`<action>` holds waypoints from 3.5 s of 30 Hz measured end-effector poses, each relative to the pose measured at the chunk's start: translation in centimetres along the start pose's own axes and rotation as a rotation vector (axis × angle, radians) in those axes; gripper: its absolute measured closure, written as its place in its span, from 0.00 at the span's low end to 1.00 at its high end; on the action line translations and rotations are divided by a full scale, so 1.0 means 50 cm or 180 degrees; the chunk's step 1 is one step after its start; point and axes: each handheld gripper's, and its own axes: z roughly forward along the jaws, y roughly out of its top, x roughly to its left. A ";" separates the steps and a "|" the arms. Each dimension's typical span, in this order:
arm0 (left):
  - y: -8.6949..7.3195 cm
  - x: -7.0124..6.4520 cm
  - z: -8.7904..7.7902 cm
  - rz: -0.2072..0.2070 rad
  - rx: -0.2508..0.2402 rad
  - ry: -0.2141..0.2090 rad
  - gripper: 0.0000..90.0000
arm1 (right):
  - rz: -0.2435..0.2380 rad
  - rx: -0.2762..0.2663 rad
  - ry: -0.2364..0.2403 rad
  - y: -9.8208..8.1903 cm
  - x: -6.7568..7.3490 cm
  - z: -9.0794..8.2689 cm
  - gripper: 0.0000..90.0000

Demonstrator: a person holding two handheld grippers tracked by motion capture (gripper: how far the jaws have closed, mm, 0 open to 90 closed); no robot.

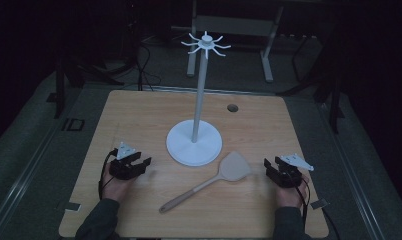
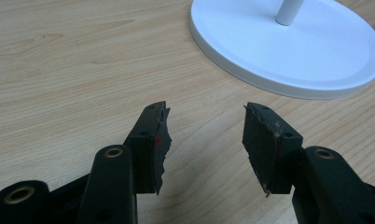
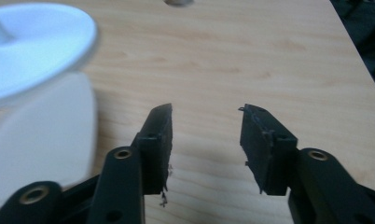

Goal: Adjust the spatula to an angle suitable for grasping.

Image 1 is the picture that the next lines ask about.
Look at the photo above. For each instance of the white metal desk frame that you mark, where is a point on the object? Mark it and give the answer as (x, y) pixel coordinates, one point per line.
(235, 26)

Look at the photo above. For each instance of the grey tape piece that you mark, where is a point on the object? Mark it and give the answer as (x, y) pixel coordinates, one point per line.
(72, 206)
(319, 203)

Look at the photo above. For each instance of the person's right hand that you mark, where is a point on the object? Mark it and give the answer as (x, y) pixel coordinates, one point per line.
(290, 196)

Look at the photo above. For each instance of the black metal stand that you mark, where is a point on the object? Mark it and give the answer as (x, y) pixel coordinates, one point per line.
(334, 100)
(60, 90)

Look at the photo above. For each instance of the white utensil rack with hooks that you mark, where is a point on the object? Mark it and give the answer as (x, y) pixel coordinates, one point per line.
(194, 146)

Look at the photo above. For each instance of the beige spatula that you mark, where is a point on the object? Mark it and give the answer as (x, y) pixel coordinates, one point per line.
(222, 173)

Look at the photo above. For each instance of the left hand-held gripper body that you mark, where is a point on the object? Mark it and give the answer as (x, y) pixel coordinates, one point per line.
(121, 168)

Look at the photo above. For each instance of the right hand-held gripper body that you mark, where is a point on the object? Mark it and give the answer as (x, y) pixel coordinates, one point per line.
(289, 173)

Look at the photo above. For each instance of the person's left hand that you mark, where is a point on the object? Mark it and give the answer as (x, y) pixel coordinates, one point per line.
(115, 188)

